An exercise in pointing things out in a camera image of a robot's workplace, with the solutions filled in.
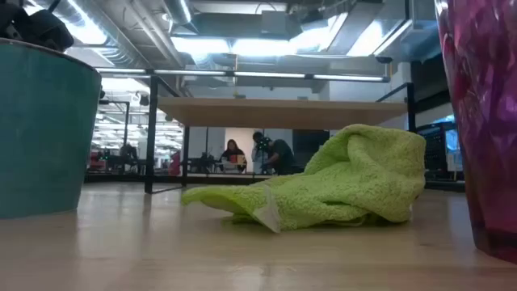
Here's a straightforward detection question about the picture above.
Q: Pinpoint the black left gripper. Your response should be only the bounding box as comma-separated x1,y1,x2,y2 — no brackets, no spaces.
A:
0,0,75,53

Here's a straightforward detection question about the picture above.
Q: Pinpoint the teal mug with white interior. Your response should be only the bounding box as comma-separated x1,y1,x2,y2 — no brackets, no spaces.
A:
0,37,103,220

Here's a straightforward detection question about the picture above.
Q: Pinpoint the red translucent tumbler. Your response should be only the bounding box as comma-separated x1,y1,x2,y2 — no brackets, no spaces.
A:
434,0,517,266

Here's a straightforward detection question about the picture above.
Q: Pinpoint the long ceiling light bar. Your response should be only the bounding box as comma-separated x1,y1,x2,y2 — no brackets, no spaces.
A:
95,67,392,83

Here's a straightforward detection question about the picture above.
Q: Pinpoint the seated person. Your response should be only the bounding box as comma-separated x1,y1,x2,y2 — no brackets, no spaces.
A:
219,139,248,174

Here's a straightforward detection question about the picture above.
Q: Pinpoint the bent-over standing person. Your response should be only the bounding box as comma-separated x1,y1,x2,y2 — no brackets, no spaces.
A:
252,131,301,176

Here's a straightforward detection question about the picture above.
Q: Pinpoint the lime green terry cloth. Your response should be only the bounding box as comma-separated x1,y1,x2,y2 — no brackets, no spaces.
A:
180,123,427,234

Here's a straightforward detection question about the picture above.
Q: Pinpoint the dark equipment rack with screen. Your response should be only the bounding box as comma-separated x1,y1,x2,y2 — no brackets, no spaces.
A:
417,120,465,182

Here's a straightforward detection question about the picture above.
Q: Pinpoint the silver ventilation duct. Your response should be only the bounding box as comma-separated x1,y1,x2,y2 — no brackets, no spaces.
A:
161,0,195,26

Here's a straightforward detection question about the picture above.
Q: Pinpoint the wooden shelf with black frame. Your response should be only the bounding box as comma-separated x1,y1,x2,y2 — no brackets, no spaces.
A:
144,74,417,194

